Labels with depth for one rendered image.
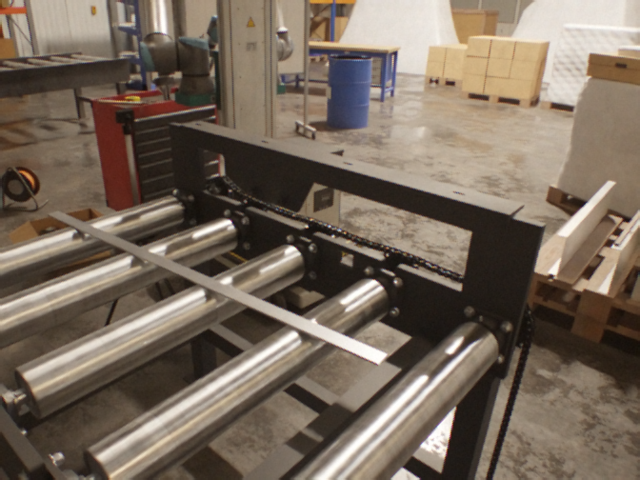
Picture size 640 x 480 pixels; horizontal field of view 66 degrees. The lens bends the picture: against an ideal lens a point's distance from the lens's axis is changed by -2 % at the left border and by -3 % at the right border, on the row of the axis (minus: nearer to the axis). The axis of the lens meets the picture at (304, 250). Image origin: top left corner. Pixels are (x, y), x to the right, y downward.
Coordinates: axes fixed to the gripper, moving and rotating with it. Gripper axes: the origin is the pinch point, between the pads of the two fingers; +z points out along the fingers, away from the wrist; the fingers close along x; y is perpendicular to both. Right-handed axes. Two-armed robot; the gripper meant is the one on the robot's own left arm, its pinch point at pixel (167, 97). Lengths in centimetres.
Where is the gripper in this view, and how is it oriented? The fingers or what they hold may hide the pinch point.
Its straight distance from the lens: 365.9
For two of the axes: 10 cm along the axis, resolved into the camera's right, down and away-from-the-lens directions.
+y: -8.3, -1.4, 5.4
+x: -5.5, 3.5, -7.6
